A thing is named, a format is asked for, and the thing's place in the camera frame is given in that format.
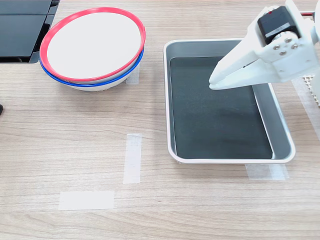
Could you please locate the red-rimmed white round plate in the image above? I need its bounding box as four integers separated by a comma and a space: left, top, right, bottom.
39, 6, 147, 83

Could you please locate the clear tape strip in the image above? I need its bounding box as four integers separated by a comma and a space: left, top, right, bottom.
291, 77, 320, 141
122, 133, 143, 185
58, 190, 116, 211
244, 163, 290, 181
125, 66, 141, 86

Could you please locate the black tray mat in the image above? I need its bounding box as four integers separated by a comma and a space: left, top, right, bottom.
169, 56, 273, 160

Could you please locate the steel tray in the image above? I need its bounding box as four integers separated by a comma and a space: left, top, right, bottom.
163, 38, 297, 165

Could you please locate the blue-rimmed white round plate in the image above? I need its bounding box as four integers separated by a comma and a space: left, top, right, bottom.
39, 47, 145, 92

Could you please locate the black glossy panel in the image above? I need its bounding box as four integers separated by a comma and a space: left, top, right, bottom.
0, 14, 55, 64
0, 0, 61, 16

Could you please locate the pale perforated base plate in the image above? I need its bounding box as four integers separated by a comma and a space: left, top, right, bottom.
301, 75, 320, 109

